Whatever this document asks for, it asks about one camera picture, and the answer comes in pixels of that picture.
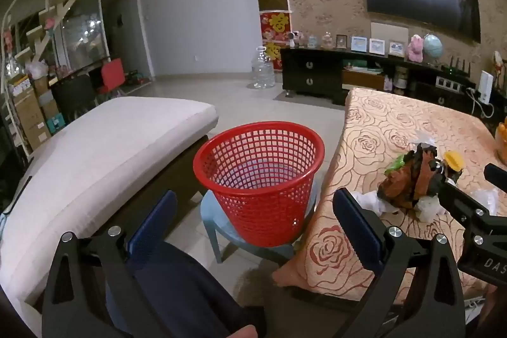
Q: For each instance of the brown wooden drawer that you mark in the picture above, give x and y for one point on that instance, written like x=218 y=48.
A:
x=362 y=80

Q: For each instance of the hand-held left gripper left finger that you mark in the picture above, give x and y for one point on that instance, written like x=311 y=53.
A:
x=152 y=223

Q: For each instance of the crumpled clear plastic wrap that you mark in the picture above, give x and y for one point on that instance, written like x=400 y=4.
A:
x=485 y=201

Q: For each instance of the dark television cabinet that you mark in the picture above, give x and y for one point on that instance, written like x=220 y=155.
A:
x=309 y=76

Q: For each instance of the white cushioned sofa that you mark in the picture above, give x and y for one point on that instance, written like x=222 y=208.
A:
x=99 y=163

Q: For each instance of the stack of cardboard boxes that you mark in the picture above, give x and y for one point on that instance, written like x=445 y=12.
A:
x=29 y=112

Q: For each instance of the beige jar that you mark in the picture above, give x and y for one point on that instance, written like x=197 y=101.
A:
x=401 y=78

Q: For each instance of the red chair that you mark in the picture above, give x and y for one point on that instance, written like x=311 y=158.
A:
x=113 y=74

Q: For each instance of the bowl of oranges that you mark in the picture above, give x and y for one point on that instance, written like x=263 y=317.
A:
x=502 y=130

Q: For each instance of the white tissue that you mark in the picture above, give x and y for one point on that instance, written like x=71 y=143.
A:
x=370 y=201

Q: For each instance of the black router with antennas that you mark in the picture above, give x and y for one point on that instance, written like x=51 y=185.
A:
x=455 y=70

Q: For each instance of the white upright device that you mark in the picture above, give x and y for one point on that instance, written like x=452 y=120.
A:
x=486 y=86

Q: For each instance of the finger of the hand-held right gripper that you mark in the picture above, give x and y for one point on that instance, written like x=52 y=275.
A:
x=497 y=175
x=455 y=197

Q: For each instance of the clear plastic bag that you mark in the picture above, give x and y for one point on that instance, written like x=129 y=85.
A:
x=427 y=209

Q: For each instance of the white power strip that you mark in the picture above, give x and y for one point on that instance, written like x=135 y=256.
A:
x=448 y=82

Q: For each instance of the light blue plastic stool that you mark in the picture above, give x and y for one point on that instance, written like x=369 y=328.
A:
x=214 y=215

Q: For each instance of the pink plush toy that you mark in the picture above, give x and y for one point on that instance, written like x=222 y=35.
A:
x=416 y=49

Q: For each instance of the yellow plastic piece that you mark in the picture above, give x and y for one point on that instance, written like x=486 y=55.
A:
x=453 y=160

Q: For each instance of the small pink bottle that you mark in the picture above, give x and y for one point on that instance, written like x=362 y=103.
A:
x=387 y=82

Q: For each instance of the red white figurine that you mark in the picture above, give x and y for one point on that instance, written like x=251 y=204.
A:
x=498 y=63

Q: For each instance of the black plastic bag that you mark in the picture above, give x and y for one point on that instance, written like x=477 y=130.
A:
x=412 y=179

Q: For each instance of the small dark picture frame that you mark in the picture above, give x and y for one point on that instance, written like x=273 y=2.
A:
x=342 y=42

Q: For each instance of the red flower poster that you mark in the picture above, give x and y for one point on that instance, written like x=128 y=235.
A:
x=275 y=25

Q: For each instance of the red plastic mesh basket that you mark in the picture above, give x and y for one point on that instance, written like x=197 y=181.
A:
x=237 y=203

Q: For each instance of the light blue globe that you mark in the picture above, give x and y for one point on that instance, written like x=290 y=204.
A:
x=433 y=45

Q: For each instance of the small white camera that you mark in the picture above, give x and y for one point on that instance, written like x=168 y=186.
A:
x=294 y=39

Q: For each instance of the person's dark trouser leg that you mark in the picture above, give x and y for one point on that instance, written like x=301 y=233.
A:
x=178 y=282

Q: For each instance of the green wrapper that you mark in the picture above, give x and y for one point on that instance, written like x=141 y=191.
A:
x=395 y=165

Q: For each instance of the rose patterned tablecloth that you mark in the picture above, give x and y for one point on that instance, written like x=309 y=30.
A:
x=396 y=124

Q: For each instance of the white wooden staircase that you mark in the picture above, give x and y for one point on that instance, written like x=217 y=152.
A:
x=59 y=1

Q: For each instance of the clear water jug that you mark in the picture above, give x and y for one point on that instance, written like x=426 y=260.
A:
x=263 y=70

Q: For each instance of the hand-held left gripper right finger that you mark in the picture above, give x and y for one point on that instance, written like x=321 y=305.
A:
x=356 y=227

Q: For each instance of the black chair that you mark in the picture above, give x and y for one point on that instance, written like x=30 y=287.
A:
x=73 y=96

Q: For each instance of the glass snow globe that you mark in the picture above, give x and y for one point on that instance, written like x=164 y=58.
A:
x=313 y=41
x=327 y=40

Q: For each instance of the glass sliding door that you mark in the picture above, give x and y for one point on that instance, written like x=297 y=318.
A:
x=83 y=29

